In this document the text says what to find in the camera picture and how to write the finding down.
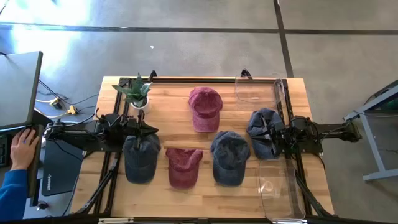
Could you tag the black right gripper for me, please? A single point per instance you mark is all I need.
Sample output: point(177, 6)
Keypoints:
point(281, 133)

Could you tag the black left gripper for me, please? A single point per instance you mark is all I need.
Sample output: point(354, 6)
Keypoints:
point(132, 129)

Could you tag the blue denim baseball cap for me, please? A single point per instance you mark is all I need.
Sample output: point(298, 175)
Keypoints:
point(256, 146)
point(141, 165)
point(230, 161)

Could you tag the maroon baseball cap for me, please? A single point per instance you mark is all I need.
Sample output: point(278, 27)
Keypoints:
point(205, 109)
point(183, 169)

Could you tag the clear plastic bin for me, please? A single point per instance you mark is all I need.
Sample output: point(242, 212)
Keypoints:
point(280, 193)
point(258, 93)

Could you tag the person's forearm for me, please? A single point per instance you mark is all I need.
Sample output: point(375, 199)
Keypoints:
point(12, 196)

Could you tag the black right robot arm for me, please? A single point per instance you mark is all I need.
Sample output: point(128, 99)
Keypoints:
point(335, 132)

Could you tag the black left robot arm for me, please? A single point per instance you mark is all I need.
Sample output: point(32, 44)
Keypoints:
point(77, 137)

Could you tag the green plant in white pot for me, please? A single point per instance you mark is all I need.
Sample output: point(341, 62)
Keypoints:
point(136, 91)

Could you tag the grey desk top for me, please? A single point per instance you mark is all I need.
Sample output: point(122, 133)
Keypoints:
point(35, 161)

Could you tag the person's hand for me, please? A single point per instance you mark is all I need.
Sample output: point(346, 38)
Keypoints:
point(23, 149)

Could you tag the grey computer monitor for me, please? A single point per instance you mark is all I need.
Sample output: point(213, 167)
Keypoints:
point(18, 87)

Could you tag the black keyboard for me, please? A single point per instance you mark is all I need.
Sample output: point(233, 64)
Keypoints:
point(3, 151)

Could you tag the black aluminium table frame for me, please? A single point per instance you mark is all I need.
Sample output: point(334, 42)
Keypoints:
point(202, 80)

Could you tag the silver metal bracket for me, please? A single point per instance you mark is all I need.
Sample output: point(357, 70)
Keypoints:
point(289, 221)
point(115, 220)

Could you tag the grey metal table frame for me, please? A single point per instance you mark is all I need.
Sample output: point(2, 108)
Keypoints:
point(373, 146)

